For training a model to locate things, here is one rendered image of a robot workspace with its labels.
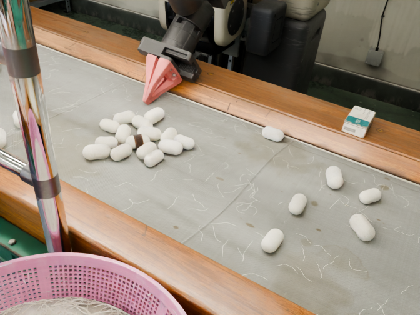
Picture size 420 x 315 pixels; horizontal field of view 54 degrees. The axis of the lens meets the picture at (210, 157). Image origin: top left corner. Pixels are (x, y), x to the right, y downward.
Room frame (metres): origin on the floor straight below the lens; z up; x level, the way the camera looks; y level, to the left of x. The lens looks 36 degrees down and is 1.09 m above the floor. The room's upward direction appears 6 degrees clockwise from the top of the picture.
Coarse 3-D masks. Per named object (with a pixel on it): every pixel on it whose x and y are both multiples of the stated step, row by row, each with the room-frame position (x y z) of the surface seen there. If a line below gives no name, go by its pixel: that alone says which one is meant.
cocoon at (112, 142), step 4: (100, 136) 0.48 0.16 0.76; (96, 140) 0.47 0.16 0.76; (100, 140) 0.47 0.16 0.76; (104, 140) 0.48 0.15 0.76; (108, 140) 0.48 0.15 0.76; (112, 140) 0.48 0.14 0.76; (116, 140) 0.48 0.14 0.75; (108, 144) 0.47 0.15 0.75; (112, 144) 0.47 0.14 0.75; (116, 144) 0.48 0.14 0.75; (112, 148) 0.48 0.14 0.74
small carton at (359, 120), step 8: (352, 112) 0.58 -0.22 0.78; (360, 112) 0.58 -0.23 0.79; (368, 112) 0.58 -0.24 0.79; (352, 120) 0.56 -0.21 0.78; (360, 120) 0.56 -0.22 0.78; (368, 120) 0.56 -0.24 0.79; (344, 128) 0.55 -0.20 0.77; (352, 128) 0.55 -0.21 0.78; (360, 128) 0.54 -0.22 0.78; (368, 128) 0.56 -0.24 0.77; (360, 136) 0.54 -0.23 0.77
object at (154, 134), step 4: (140, 128) 0.51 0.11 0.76; (144, 128) 0.51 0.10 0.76; (148, 128) 0.51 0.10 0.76; (152, 128) 0.51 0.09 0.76; (156, 128) 0.51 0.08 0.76; (140, 132) 0.51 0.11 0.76; (144, 132) 0.50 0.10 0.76; (148, 132) 0.50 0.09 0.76; (152, 132) 0.51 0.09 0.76; (156, 132) 0.51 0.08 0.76; (160, 132) 0.51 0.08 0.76; (152, 136) 0.50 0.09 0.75; (156, 136) 0.50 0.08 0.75; (160, 136) 0.51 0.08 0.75; (152, 140) 0.50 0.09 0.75; (156, 140) 0.51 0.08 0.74
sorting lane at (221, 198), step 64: (0, 64) 0.71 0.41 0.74; (64, 64) 0.74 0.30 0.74; (64, 128) 0.52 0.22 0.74; (192, 128) 0.56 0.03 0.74; (256, 128) 0.58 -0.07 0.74; (128, 192) 0.39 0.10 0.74; (192, 192) 0.40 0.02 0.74; (256, 192) 0.41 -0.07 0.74; (320, 192) 0.43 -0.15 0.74; (384, 192) 0.44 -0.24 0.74; (256, 256) 0.31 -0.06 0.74; (320, 256) 0.32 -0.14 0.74; (384, 256) 0.33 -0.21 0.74
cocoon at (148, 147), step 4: (144, 144) 0.47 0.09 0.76; (148, 144) 0.47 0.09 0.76; (152, 144) 0.47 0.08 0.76; (140, 148) 0.46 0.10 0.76; (144, 148) 0.46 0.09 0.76; (148, 148) 0.47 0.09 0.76; (152, 148) 0.47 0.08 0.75; (156, 148) 0.48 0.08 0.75; (136, 152) 0.46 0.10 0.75; (140, 152) 0.46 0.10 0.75; (144, 152) 0.46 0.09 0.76; (148, 152) 0.46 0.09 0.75; (140, 156) 0.45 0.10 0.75; (144, 156) 0.46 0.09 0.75
